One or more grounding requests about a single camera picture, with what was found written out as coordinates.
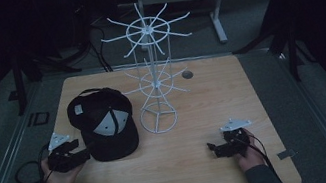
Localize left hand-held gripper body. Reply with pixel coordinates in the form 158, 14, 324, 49
43, 129, 81, 176

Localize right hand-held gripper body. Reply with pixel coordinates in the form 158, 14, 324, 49
218, 114, 259, 159

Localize black baseball cap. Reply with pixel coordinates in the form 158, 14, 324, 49
63, 81, 143, 168

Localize person's left hand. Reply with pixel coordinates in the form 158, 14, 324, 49
39, 152, 87, 183

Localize person's right hand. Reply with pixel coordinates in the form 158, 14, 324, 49
231, 125, 269, 173

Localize black floor socket plate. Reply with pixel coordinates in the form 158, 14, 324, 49
26, 110, 52, 128

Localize grey tape strip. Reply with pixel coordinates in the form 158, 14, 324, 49
275, 147, 299, 162

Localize black metal stand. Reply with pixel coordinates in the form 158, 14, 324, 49
7, 44, 86, 117
225, 0, 320, 93

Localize grey round table grommet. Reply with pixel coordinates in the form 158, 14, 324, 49
181, 69, 195, 81

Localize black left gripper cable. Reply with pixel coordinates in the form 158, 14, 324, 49
9, 143, 57, 183

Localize red and black gripper cable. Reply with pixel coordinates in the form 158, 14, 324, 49
245, 129, 279, 179

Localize black floor cables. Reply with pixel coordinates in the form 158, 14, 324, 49
78, 0, 115, 76

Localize white wire display rack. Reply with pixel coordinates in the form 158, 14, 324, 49
95, 0, 210, 142

